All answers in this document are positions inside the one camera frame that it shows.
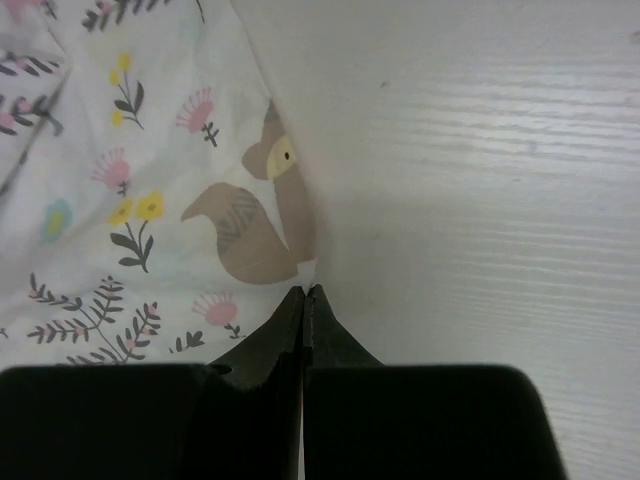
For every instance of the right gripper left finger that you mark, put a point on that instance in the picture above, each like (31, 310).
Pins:
(256, 396)

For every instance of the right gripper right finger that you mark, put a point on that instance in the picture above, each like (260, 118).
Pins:
(332, 357)

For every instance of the floral animal print cloth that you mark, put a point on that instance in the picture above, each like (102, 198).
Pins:
(152, 204)

